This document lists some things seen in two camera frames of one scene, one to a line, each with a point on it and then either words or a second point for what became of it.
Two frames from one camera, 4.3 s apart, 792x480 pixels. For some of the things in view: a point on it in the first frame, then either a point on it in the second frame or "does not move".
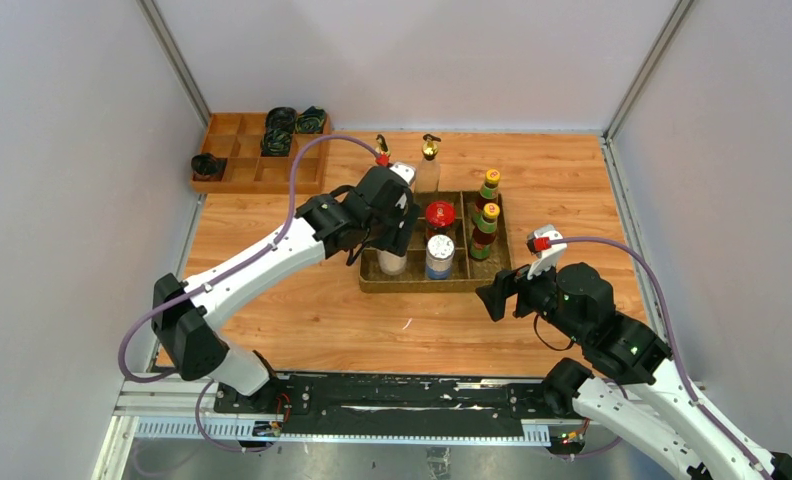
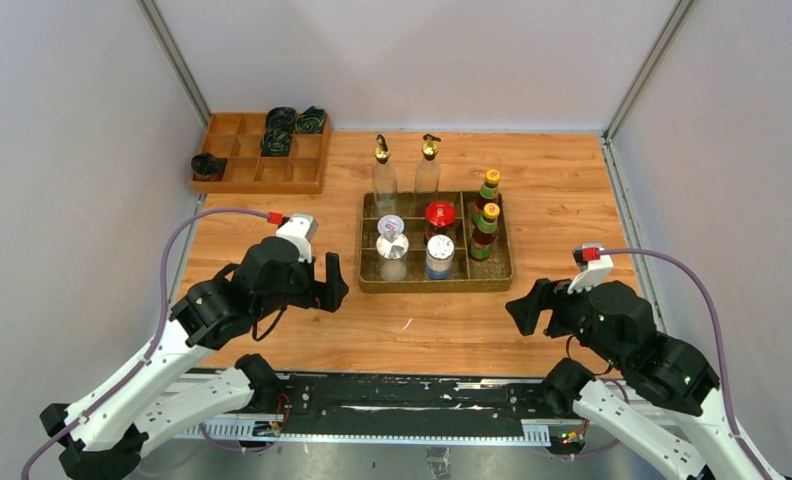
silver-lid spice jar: (440, 250) does not move
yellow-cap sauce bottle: (485, 233) does not move
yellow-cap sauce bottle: (489, 194) does not move
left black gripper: (397, 239) -> (328, 294)
